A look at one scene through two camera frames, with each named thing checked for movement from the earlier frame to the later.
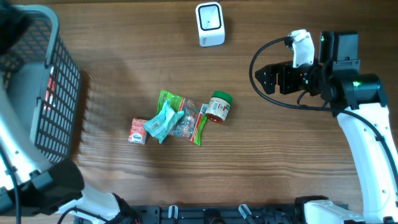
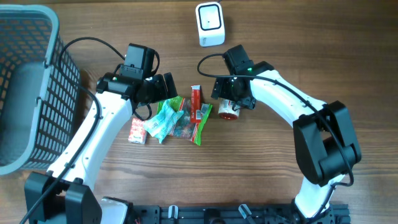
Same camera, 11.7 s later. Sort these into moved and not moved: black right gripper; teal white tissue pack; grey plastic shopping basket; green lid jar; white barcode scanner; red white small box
Moved: green lid jar; black right gripper
Not moved: white barcode scanner; teal white tissue pack; grey plastic shopping basket; red white small box
